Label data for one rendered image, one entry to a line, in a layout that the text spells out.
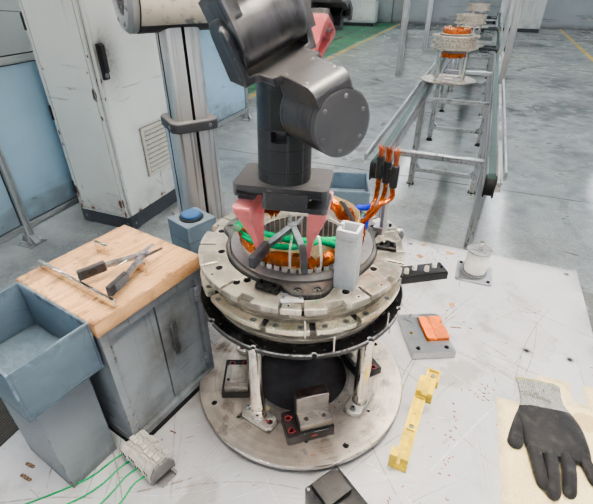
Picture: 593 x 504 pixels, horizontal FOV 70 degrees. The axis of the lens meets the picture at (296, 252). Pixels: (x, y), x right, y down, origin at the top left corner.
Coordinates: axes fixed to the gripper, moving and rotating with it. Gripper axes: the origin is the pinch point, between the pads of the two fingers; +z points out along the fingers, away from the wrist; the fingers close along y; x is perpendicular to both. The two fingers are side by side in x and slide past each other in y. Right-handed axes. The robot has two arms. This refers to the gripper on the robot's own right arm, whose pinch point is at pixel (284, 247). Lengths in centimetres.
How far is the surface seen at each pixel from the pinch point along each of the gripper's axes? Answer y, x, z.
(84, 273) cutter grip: -29.5, 0.9, 8.7
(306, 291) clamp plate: 2.7, 1.1, 7.1
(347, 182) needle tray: 5, 51, 12
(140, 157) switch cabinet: -137, 202, 70
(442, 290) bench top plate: 31, 48, 38
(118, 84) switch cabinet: -139, 195, 24
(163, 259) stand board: -21.9, 9.7, 10.9
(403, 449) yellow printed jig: 19.8, 2.1, 38.1
